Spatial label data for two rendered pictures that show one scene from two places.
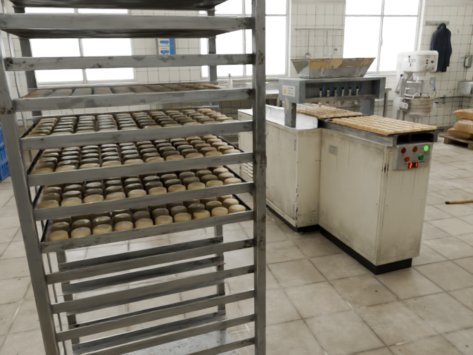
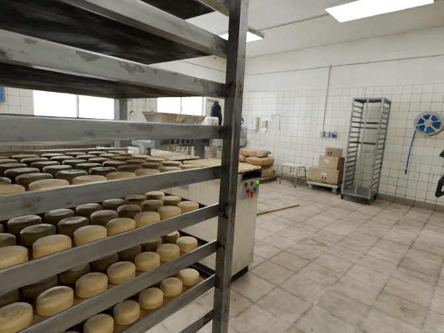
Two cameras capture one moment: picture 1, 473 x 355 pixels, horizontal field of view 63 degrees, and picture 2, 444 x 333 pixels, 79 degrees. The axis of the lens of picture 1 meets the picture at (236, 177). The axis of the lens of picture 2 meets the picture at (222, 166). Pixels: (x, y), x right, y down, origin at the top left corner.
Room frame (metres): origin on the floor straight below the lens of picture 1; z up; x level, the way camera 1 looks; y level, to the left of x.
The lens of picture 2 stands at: (0.57, 0.28, 1.25)
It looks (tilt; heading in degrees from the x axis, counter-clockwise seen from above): 9 degrees down; 327
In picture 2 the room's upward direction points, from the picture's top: 3 degrees clockwise
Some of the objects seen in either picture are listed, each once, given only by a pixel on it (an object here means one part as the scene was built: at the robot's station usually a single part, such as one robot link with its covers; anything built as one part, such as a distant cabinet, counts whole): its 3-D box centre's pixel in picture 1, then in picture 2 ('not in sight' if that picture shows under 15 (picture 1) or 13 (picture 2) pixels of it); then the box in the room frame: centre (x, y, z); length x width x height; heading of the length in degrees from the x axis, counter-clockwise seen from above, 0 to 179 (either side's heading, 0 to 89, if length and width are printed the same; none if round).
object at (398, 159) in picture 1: (412, 156); (249, 188); (2.18, -1.01, 0.77); 0.24 x 0.04 x 0.14; 109
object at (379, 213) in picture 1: (367, 190); (211, 216); (2.52, -0.89, 0.45); 0.70 x 0.34 x 0.90; 19
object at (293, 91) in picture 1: (330, 100); (174, 147); (3.00, -0.73, 1.01); 0.72 x 0.33 x 0.34; 109
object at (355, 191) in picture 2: not in sight; (365, 149); (3.31, -4.54, 0.93); 0.64 x 0.51 x 1.78; 107
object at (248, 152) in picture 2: not in sight; (254, 152); (5.57, -3.81, 0.62); 0.72 x 0.42 x 0.17; 20
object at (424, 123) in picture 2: not in sight; (424, 143); (2.63, -5.08, 1.10); 0.41 x 0.17 x 1.10; 14
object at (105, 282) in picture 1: (148, 273); not in sight; (1.38, 0.36, 0.51); 0.64 x 0.03 x 0.03; 109
